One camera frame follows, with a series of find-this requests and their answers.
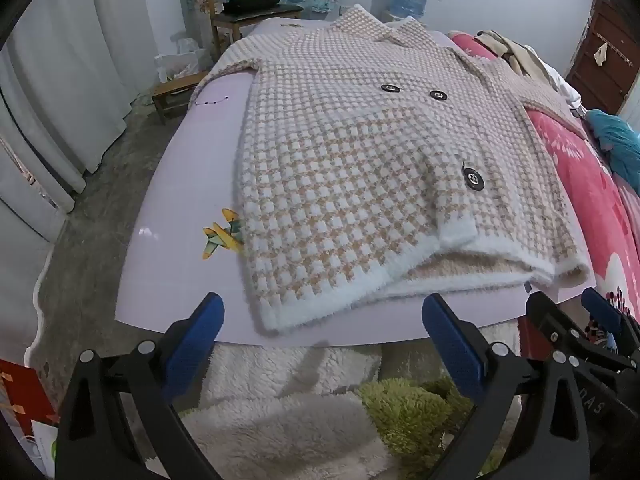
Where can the black bag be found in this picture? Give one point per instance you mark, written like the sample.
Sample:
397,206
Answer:
252,1

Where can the red box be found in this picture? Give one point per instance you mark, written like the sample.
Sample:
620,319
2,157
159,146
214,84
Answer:
22,390

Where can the beige cloth on hook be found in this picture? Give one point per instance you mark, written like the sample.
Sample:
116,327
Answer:
601,54

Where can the pink red printed blanket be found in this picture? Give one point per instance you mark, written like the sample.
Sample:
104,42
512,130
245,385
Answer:
575,170

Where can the white cloth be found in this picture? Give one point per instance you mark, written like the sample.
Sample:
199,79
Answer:
565,85

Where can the lavender printed bed sheet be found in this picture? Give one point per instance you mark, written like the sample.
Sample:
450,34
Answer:
190,185

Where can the wooden chair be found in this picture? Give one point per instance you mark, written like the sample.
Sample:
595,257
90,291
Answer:
215,5

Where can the white curtain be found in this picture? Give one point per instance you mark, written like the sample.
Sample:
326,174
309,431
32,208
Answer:
60,85

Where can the beige clothes pile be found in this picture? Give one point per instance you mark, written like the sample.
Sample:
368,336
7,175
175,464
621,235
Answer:
522,57

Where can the white and green fluffy blanket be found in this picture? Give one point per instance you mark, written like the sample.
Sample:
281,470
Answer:
280,410

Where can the brown wooden door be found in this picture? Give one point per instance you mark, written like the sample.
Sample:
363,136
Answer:
605,80

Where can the white plastic bag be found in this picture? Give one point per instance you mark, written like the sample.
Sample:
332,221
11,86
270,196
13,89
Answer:
180,62

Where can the beige white houndstooth coat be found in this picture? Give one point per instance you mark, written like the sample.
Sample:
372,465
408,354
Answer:
350,160

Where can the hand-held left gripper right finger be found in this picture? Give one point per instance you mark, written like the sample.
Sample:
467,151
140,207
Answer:
452,345

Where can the small wooden stool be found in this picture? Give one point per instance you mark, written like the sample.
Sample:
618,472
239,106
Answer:
175,91

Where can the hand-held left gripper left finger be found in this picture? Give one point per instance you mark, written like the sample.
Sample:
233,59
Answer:
195,340

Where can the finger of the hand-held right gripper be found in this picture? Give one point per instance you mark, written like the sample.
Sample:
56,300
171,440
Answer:
555,322
602,312

